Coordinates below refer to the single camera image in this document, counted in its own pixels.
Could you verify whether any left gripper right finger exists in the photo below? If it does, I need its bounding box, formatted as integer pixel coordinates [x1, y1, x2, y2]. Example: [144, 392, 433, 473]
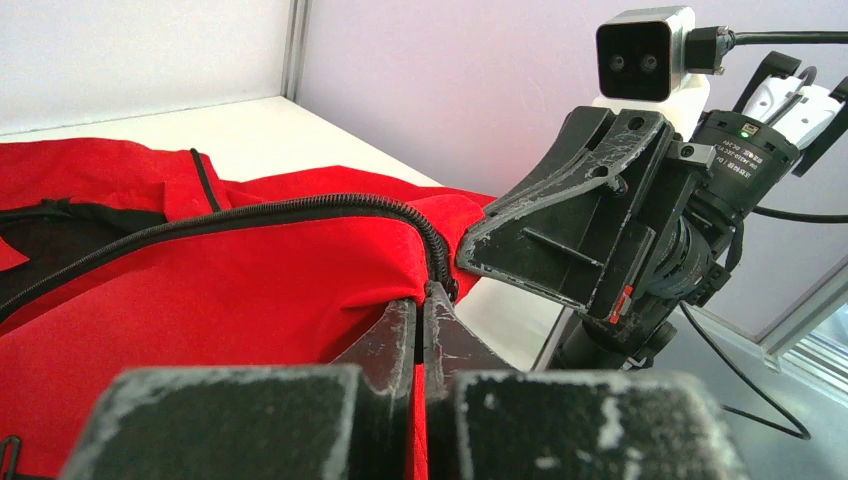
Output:
[422, 281, 749, 479]

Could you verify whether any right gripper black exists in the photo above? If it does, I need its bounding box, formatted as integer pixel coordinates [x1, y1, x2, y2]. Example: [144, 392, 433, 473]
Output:
[456, 106, 746, 370]

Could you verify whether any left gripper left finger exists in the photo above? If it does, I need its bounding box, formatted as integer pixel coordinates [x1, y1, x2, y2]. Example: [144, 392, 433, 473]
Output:
[61, 299, 417, 479]

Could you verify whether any red jacket black lining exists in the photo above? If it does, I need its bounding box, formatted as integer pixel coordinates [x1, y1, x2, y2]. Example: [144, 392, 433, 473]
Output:
[1, 138, 491, 479]

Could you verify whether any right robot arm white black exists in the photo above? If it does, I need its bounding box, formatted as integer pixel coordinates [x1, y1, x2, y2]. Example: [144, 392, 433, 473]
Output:
[457, 51, 847, 369]

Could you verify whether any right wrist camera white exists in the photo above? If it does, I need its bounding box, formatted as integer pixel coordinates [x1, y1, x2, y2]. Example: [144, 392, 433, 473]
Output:
[591, 5, 711, 140]

